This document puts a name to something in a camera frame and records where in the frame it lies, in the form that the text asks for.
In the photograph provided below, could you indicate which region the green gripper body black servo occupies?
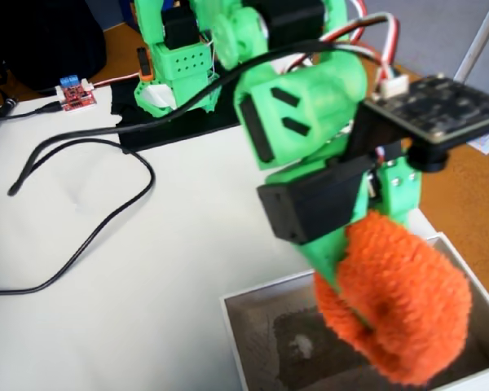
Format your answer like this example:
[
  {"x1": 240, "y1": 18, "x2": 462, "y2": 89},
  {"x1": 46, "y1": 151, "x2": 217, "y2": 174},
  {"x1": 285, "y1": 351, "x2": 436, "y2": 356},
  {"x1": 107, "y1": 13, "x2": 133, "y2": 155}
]
[{"x1": 257, "y1": 156, "x2": 386, "y2": 245}]

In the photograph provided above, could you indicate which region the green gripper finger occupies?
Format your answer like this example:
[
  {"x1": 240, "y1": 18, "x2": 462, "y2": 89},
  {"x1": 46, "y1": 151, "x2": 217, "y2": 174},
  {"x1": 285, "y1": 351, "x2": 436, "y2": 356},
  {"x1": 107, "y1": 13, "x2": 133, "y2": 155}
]
[
  {"x1": 379, "y1": 156, "x2": 424, "y2": 236},
  {"x1": 296, "y1": 226, "x2": 350, "y2": 295}
]

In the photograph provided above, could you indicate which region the orange fuzzy cloth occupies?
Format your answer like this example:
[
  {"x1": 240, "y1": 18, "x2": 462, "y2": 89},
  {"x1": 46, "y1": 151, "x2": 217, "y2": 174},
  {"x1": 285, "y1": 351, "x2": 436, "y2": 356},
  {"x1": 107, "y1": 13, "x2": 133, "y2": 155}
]
[{"x1": 313, "y1": 209, "x2": 473, "y2": 387}]

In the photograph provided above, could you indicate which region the white cardboard box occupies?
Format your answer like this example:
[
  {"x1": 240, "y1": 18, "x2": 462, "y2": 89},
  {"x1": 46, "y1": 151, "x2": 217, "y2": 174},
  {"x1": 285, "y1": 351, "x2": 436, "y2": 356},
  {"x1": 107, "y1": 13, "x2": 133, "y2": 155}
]
[{"x1": 219, "y1": 231, "x2": 489, "y2": 391}]

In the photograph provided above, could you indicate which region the white metal pole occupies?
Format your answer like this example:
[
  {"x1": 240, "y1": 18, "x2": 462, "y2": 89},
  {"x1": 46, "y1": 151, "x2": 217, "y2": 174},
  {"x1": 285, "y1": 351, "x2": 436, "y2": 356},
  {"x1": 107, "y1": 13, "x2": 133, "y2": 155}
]
[{"x1": 452, "y1": 0, "x2": 489, "y2": 82}]

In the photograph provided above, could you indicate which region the white red servo lead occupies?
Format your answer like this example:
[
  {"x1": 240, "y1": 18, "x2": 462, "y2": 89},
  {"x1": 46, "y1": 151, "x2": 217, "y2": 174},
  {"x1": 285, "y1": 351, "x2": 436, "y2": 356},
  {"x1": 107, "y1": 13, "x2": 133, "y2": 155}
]
[{"x1": 82, "y1": 72, "x2": 143, "y2": 90}]

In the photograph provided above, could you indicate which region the red circuit board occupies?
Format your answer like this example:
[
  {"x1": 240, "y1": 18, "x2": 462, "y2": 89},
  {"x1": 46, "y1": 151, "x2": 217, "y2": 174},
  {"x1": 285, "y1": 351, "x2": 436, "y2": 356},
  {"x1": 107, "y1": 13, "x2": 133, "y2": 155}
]
[{"x1": 55, "y1": 74, "x2": 98, "y2": 114}]

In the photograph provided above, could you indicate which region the dark blue chair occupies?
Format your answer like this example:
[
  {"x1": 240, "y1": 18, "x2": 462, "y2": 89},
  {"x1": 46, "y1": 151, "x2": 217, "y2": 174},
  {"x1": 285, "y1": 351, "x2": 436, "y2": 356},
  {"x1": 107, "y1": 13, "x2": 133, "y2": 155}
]
[{"x1": 85, "y1": 0, "x2": 135, "y2": 32}]

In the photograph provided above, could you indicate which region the black bag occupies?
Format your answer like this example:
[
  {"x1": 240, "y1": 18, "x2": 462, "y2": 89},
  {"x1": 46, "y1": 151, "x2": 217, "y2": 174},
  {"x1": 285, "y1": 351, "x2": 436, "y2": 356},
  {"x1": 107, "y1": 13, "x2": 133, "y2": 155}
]
[{"x1": 0, "y1": 0, "x2": 108, "y2": 98}]

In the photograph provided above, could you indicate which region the black wrist camera board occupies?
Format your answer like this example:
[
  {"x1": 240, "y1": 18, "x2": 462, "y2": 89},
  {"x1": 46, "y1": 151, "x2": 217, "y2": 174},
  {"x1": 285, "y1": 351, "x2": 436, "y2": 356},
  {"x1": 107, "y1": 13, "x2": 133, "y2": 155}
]
[{"x1": 360, "y1": 74, "x2": 489, "y2": 173}]

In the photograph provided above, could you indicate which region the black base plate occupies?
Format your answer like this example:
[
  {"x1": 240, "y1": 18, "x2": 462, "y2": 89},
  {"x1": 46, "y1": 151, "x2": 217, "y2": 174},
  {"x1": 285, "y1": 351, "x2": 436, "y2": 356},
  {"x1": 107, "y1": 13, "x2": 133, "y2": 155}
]
[{"x1": 109, "y1": 79, "x2": 245, "y2": 152}]

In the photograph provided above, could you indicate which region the thick black camera cable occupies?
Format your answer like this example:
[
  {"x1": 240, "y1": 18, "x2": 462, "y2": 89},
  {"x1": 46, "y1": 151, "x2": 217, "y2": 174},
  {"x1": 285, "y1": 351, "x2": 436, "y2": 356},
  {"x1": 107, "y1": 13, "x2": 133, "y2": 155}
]
[{"x1": 0, "y1": 38, "x2": 388, "y2": 295}]

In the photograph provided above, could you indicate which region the white red black servo wire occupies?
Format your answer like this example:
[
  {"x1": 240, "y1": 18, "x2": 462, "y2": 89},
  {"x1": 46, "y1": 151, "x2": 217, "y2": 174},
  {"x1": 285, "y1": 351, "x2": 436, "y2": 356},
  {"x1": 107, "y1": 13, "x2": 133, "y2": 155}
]
[{"x1": 319, "y1": 11, "x2": 401, "y2": 82}]

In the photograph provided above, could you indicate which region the thin black USB cable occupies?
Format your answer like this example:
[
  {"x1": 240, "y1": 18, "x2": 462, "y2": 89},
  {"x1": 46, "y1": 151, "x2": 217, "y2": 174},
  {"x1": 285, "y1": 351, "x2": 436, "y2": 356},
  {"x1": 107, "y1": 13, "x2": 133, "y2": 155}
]
[{"x1": 0, "y1": 103, "x2": 61, "y2": 125}]

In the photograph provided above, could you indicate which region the black cable with metal plug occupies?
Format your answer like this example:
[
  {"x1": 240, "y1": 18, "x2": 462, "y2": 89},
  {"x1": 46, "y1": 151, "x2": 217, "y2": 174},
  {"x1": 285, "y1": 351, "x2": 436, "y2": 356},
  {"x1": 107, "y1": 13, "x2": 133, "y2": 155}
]
[{"x1": 0, "y1": 96, "x2": 20, "y2": 138}]

